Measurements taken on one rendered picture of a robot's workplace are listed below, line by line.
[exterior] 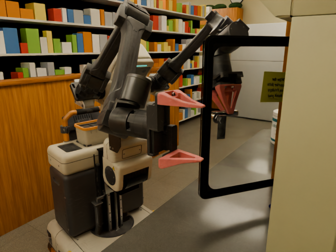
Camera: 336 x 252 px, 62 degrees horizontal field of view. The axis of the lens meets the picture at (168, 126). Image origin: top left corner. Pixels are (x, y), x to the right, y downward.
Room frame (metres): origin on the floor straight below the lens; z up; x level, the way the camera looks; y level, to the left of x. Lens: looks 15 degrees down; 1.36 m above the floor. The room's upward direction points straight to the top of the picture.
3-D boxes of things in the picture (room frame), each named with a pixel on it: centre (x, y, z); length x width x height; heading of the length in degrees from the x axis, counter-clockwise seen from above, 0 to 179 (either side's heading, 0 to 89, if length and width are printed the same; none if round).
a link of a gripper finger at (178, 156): (0.49, -0.02, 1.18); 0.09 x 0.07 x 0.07; 56
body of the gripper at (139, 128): (0.53, 0.04, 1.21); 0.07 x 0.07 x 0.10; 56
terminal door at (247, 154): (0.69, -0.22, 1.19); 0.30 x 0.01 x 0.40; 110
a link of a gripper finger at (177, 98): (0.49, -0.02, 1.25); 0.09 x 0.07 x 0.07; 56
